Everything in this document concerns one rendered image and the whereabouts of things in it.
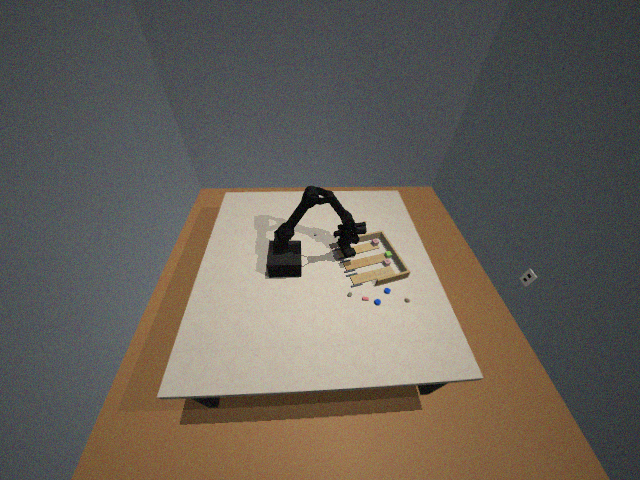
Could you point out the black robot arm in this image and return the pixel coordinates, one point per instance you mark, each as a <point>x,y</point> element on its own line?
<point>309,199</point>

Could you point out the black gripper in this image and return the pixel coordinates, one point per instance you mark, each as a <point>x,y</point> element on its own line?
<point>344,246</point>

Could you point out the brown wooden open-top tray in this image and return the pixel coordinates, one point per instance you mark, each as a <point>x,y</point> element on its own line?
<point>383,257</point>

